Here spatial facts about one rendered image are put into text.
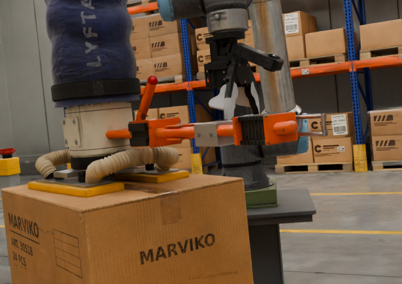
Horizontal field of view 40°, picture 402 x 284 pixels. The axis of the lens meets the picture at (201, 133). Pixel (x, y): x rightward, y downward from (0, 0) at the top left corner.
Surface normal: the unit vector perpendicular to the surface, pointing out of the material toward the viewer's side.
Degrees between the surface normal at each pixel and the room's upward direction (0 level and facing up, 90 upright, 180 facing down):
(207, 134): 90
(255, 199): 90
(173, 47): 90
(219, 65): 90
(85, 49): 76
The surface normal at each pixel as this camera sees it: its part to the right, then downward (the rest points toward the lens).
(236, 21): 0.35, 0.01
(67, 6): -0.03, -0.27
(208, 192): 0.56, -0.01
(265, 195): -0.13, 0.06
